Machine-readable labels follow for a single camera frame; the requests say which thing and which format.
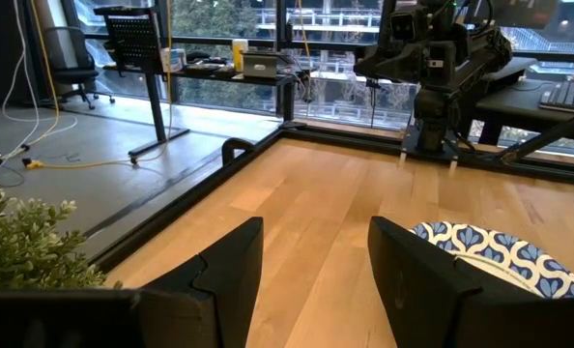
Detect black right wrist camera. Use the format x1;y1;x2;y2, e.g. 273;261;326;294
389;8;417;43

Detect black side desk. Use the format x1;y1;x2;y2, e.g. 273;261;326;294
474;56;574;146

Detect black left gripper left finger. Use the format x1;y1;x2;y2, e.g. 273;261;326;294
136;217;265;348

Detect black cabinet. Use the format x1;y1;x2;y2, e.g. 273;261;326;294
0;0;42;108

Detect silver box device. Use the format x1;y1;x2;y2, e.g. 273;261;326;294
242;50;282;80

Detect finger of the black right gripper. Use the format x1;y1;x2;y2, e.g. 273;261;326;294
354;46;397;78

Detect black diagonal rig strut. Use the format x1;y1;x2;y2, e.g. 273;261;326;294
499;106;574;166

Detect black office chair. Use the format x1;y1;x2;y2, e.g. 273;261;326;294
42;26;117;111

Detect green artificial plant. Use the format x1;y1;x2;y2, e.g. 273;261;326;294
0;182;124;291

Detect white blue box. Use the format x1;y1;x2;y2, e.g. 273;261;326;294
159;46;187;73

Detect black perforated-panel desk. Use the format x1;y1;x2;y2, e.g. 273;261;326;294
92;4;312;163

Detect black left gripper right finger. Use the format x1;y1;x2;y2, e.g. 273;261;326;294
367;216;499;348

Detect white hanging cable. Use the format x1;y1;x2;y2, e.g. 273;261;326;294
0;0;79;179

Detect yellow bottle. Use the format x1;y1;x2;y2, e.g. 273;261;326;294
231;38;250;73

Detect yellow hanging cable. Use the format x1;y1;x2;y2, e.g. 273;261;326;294
296;0;313;62
0;0;62;163
24;0;175;171

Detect white blue-patterned paper bowl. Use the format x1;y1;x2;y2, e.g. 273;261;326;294
409;220;574;300

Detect black table handle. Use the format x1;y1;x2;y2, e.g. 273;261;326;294
220;137;258;167

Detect black keyboard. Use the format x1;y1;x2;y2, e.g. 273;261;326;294
538;79;574;115

